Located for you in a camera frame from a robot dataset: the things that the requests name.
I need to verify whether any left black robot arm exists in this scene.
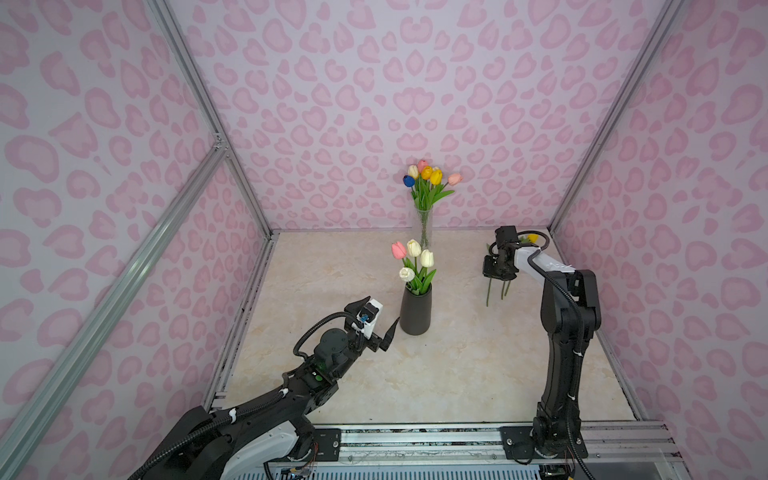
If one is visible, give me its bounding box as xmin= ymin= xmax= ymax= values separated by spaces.
xmin=131 ymin=297 xmax=397 ymax=479

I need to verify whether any black cone vase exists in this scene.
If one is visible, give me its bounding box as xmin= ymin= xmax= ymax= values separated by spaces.
xmin=399 ymin=287 xmax=432 ymax=336

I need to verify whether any corner aluminium post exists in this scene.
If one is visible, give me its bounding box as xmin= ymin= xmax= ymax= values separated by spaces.
xmin=145 ymin=0 xmax=274 ymax=239
xmin=548 ymin=0 xmax=688 ymax=233

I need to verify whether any clear glass vase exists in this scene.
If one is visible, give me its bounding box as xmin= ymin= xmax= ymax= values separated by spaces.
xmin=414 ymin=209 xmax=433 ymax=250

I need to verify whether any left corner aluminium post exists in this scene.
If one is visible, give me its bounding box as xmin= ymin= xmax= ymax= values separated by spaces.
xmin=145 ymin=0 xmax=274 ymax=239

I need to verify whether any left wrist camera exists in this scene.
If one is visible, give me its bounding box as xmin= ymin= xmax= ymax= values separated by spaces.
xmin=357 ymin=298 xmax=383 ymax=339

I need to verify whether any right corner aluminium post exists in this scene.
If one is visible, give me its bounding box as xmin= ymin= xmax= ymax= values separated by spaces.
xmin=548 ymin=0 xmax=688 ymax=233

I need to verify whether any light pink tulip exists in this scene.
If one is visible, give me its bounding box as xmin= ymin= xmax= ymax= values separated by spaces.
xmin=435 ymin=173 xmax=463 ymax=200

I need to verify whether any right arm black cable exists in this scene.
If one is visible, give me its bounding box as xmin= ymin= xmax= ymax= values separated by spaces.
xmin=488 ymin=229 xmax=592 ymax=480

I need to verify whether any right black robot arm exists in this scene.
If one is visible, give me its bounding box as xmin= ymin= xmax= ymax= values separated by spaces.
xmin=482 ymin=226 xmax=601 ymax=459

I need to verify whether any aluminium frame diagonal bar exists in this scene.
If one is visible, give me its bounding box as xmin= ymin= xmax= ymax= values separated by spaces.
xmin=1 ymin=143 xmax=229 ymax=479

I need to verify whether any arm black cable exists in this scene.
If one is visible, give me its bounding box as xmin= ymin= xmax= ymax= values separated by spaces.
xmin=488 ymin=229 xmax=592 ymax=480
xmin=125 ymin=310 xmax=361 ymax=480

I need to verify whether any deep pink tulip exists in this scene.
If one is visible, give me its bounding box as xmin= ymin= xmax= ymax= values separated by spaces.
xmin=391 ymin=242 xmax=416 ymax=271

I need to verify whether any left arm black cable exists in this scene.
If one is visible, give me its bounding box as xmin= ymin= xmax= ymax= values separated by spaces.
xmin=125 ymin=310 xmax=361 ymax=480

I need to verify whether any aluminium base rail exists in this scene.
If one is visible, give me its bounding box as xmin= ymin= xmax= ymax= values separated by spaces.
xmin=179 ymin=419 xmax=691 ymax=480

